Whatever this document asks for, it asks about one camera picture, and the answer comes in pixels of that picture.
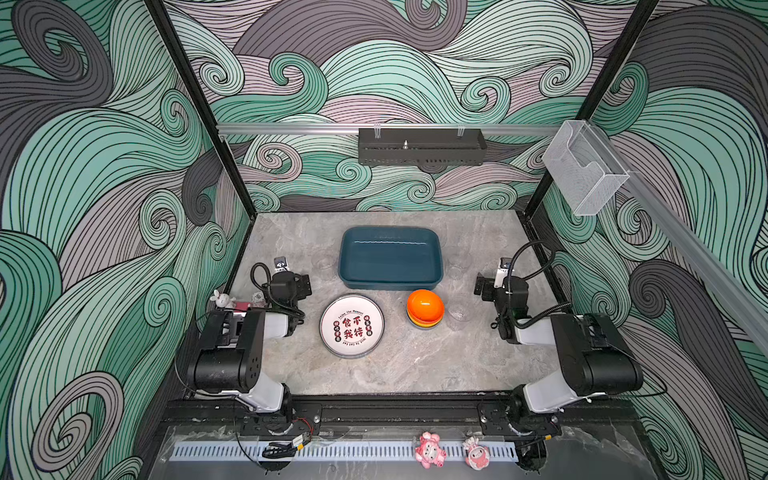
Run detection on white rabbit figurine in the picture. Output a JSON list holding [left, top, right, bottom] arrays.
[[209, 290, 235, 309]]

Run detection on yellow middle bowl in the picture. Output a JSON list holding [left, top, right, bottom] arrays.
[[409, 317, 442, 325]]

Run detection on clear glass near bowls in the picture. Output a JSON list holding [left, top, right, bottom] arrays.
[[445, 304, 472, 332]]

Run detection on teal plastic bin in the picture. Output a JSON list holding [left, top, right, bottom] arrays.
[[338, 226, 444, 291]]

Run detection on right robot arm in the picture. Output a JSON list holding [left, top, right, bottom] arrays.
[[474, 274, 644, 421]]

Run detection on white slotted cable duct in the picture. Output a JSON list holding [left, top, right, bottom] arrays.
[[169, 440, 518, 464]]

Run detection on pink flower toy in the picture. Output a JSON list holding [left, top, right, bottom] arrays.
[[414, 432, 447, 469]]

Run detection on aluminium rail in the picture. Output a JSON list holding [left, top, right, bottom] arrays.
[[216, 122, 560, 137], [598, 132, 767, 350]]

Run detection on pink white doll toy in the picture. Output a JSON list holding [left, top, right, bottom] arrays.
[[462, 437, 490, 471]]

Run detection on clear glass right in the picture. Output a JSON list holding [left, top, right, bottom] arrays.
[[444, 249, 472, 280]]

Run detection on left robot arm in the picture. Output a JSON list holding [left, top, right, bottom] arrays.
[[185, 270, 312, 414]]

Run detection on white plate red characters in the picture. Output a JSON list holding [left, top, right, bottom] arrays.
[[318, 294, 386, 359]]

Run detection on clear glass left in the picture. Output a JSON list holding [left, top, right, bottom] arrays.
[[312, 253, 338, 281]]

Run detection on clear acrylic wall holder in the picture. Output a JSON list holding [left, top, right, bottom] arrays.
[[542, 120, 629, 217]]

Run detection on aluminium rail back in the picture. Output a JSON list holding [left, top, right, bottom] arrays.
[[216, 122, 560, 137]]

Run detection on aluminium rail right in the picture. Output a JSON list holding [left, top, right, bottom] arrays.
[[598, 132, 767, 350]]

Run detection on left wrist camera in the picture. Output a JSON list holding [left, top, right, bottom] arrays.
[[274, 256, 288, 273]]

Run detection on orange top bowl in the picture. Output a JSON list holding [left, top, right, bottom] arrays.
[[406, 289, 445, 322]]

